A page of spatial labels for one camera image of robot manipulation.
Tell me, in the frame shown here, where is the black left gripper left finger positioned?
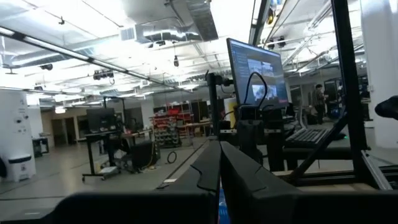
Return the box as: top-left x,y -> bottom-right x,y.
52,141 -> 221,224

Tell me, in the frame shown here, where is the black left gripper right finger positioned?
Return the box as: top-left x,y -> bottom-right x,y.
220,141 -> 398,224

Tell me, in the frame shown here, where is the white and yellow canister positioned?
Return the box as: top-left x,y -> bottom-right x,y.
223,98 -> 239,128

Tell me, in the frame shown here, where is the black monitor stand pole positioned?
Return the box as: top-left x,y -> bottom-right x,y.
205,71 -> 234,138

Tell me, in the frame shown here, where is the dark computer desk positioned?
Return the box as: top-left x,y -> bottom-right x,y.
264,105 -> 354,172

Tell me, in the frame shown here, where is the black cabinet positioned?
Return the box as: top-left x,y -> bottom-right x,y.
130,139 -> 158,170

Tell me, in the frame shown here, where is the black keyboard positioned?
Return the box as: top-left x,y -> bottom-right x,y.
284,128 -> 330,149

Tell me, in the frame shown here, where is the large computer monitor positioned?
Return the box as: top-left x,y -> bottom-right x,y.
226,37 -> 289,110

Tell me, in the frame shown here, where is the person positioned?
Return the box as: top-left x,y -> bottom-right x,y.
374,95 -> 398,121
312,83 -> 326,125

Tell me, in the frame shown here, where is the silver aluminium brace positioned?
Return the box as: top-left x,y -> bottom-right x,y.
360,150 -> 393,190

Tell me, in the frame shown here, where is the shelf with red bins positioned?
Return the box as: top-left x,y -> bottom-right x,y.
149,107 -> 195,149

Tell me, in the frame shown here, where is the black rolling desk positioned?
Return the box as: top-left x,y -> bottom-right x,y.
81,129 -> 153,182

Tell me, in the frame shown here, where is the black monitor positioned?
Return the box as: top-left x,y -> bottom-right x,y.
86,108 -> 116,133

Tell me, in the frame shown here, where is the black ceiling spotlight cluster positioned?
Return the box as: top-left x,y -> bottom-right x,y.
93,70 -> 114,81

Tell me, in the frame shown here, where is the white pillar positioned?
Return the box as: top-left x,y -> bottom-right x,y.
0,89 -> 37,183

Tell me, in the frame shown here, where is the long ceiling light bar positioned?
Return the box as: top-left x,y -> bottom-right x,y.
0,26 -> 193,94

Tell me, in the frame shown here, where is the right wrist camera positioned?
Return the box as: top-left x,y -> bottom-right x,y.
238,105 -> 261,121

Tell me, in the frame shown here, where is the black aluminium table frame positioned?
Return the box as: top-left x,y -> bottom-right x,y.
155,0 -> 398,191

